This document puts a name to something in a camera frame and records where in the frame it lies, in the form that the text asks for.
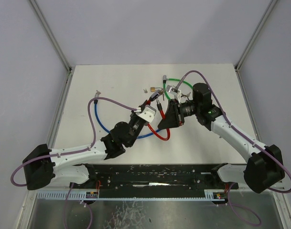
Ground blue cable lock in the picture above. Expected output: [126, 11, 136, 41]
[94, 100, 154, 139]

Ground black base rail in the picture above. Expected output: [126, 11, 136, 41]
[73, 164, 231, 199]

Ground green cable lock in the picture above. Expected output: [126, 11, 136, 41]
[162, 75, 193, 100]

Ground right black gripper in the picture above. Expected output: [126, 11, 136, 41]
[158, 99, 201, 130]

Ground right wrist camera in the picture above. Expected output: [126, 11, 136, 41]
[165, 85, 182, 102]

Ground brass padlock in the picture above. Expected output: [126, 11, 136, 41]
[150, 87, 162, 92]

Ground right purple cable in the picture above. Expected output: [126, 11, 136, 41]
[175, 70, 291, 226]

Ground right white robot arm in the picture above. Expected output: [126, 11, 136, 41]
[158, 83, 285, 193]

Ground red lock keys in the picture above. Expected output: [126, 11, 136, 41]
[158, 88, 164, 100]

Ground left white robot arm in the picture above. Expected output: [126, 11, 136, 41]
[22, 101, 156, 190]

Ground red cable lock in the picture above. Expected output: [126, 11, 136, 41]
[146, 92, 170, 142]

